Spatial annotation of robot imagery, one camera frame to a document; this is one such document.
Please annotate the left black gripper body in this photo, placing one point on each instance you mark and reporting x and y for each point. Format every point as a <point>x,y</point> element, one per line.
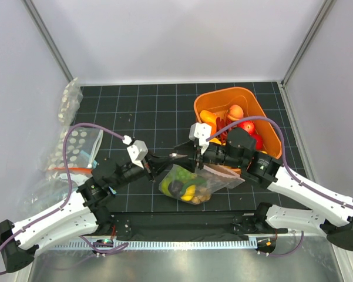
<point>129,174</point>

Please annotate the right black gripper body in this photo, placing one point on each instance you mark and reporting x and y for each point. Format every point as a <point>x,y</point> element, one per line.
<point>215,153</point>

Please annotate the green apple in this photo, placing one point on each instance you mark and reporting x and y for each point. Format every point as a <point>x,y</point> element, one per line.
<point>164,187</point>

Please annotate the green chili pepper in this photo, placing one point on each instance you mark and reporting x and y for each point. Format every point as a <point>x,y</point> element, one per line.
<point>195,182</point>

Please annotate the dark purple fruit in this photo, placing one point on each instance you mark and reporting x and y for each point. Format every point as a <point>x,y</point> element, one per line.
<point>175,188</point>

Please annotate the pink dotted zip bag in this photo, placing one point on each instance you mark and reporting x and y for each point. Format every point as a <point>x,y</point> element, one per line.
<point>197,187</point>

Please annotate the yellow lemon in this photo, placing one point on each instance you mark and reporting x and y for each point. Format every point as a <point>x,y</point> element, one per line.
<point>189,193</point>

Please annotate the brown longan cluster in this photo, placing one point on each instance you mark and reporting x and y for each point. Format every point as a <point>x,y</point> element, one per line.
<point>202,195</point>

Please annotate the green grapes bunch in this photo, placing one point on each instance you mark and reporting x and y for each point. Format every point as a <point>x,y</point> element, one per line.
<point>183,175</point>

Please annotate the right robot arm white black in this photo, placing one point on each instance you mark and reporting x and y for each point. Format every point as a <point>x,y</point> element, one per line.
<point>327,213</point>

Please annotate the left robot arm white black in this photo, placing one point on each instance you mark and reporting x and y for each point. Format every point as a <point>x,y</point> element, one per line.
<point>83,212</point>

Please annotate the white dotted bag with items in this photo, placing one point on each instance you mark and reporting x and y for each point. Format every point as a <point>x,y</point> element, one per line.
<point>76,151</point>

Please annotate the crumpled clear plastic bag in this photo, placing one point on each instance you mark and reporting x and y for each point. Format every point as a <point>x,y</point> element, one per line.
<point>44,194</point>

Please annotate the white dotted bag upright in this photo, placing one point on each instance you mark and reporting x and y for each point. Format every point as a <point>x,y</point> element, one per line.
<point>70,103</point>

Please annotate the red apple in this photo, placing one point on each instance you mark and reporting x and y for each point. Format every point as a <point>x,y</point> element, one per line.
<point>259,141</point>

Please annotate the red chili peppers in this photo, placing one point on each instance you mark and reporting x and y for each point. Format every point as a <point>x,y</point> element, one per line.
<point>220,123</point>

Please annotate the peach fruit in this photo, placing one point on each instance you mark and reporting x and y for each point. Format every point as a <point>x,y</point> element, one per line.
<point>234,113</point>

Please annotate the yellow bell pepper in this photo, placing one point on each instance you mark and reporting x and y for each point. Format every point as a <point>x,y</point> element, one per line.
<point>207,117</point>

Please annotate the black grid mat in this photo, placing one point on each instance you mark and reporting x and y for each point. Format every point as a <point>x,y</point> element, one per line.
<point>161,116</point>

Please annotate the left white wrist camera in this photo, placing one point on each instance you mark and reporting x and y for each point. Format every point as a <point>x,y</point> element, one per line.
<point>137,151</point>

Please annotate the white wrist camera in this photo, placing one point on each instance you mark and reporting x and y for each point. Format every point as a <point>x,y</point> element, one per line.
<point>137,151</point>
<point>200,132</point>

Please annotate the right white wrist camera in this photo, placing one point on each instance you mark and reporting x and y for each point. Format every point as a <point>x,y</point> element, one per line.
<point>200,132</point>

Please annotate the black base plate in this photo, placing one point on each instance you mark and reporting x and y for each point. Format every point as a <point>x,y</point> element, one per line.
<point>184,225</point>

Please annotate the white slotted cable duct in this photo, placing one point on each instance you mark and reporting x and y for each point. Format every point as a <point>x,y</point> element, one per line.
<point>103,244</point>

